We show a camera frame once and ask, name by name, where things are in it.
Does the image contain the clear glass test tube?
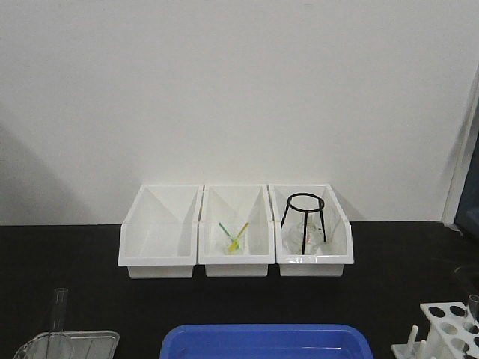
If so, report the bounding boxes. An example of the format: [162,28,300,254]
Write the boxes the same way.
[44,287,70,359]

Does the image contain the white test tube rack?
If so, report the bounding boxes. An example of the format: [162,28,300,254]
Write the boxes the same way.
[391,302,478,359]

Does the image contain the test tube in rack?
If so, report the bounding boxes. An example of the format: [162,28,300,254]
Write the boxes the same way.
[463,295,478,334]

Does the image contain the white middle storage bin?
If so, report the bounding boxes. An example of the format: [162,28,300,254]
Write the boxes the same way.
[198,185,275,277]

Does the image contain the white storage bin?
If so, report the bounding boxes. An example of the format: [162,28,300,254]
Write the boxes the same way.
[198,185,275,277]
[118,185,204,279]
[268,184,354,277]

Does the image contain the green yellow plastic droppers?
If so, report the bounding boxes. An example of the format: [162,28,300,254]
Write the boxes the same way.
[219,222,250,255]

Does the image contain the black metal tripod stand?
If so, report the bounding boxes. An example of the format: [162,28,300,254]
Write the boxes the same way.
[280,192,327,244]

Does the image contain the clear glass flask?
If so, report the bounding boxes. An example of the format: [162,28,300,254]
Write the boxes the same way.
[284,221,324,255]

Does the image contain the white right storage bin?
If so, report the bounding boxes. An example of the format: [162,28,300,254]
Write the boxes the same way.
[268,184,354,277]

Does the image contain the white left storage bin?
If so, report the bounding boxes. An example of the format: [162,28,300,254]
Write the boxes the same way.
[118,185,204,279]

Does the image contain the blue plastic tray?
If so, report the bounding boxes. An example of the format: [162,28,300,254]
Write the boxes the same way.
[159,324,373,358]

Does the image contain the grey metal tray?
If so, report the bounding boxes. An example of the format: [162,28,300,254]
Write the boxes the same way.
[13,331,120,358]

